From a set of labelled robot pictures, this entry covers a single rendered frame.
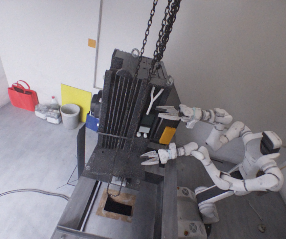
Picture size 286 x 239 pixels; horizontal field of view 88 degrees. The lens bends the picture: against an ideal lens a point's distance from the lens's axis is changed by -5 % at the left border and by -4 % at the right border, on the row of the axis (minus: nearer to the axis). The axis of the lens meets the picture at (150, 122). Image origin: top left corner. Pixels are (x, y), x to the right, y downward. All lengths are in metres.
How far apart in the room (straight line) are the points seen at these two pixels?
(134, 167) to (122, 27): 1.64
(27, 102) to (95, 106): 2.07
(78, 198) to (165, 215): 0.75
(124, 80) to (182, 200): 1.60
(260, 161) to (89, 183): 1.34
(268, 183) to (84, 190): 1.34
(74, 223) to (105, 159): 0.50
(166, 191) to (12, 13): 2.79
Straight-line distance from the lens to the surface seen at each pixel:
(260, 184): 1.20
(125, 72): 0.98
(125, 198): 2.24
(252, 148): 1.39
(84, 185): 1.53
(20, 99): 3.22
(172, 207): 1.60
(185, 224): 1.95
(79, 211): 1.45
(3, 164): 2.64
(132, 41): 2.20
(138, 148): 1.41
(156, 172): 1.71
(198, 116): 0.88
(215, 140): 1.14
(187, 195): 2.09
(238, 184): 1.25
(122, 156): 1.42
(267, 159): 1.24
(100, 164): 1.35
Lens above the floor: 2.03
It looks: 38 degrees down
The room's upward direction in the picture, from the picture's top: 21 degrees clockwise
